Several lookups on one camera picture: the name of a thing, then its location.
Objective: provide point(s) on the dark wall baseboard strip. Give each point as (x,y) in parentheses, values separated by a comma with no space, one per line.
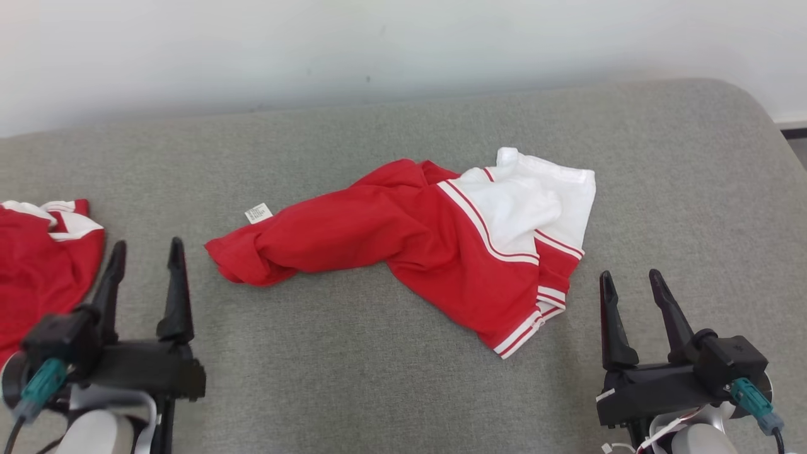
(795,133)

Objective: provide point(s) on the red white basketball jersey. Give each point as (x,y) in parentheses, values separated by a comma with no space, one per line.
(435,246)

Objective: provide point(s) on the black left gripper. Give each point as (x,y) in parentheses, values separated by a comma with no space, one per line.
(151,372)

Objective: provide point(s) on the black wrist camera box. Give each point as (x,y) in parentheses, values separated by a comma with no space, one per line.
(731,362)
(60,337)

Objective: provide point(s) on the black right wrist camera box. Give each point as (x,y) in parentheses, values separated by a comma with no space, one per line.
(731,362)

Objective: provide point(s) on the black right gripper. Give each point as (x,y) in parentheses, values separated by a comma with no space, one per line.
(649,391)

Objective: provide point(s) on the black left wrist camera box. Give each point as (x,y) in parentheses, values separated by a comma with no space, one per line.
(60,337)

